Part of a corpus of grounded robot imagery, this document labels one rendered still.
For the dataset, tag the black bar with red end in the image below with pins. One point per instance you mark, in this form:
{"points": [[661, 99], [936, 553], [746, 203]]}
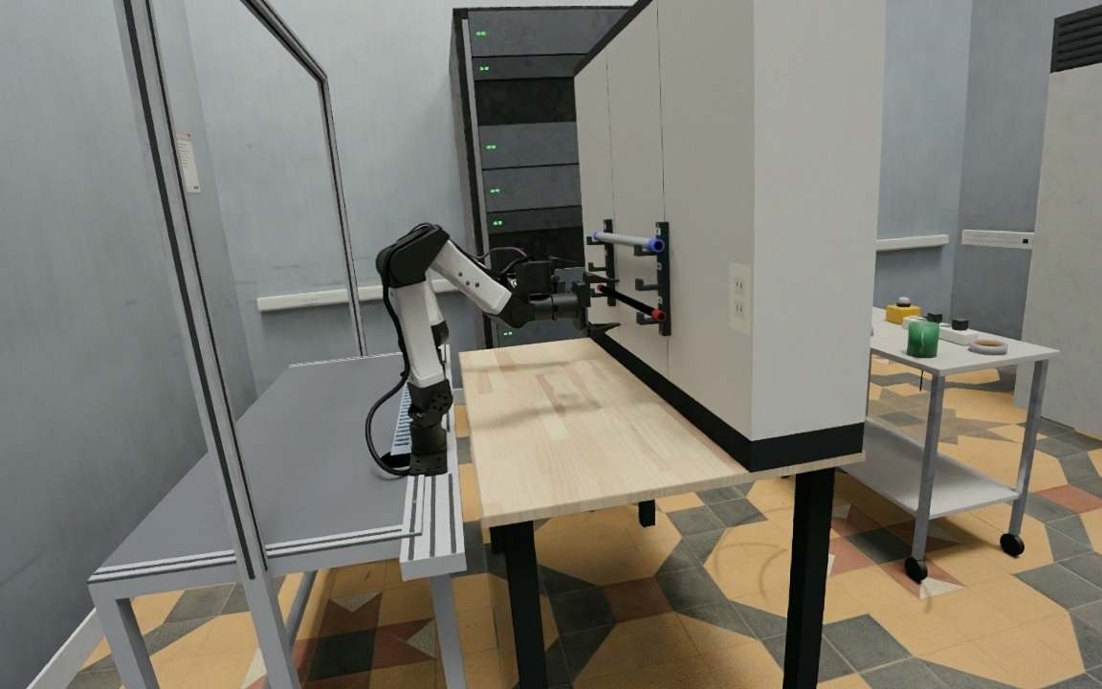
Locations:
{"points": [[656, 314]]}

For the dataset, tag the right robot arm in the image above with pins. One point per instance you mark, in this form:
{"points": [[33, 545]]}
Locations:
{"points": [[430, 392]]}

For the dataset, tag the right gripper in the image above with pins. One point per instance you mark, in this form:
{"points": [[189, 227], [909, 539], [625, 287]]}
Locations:
{"points": [[572, 305]]}

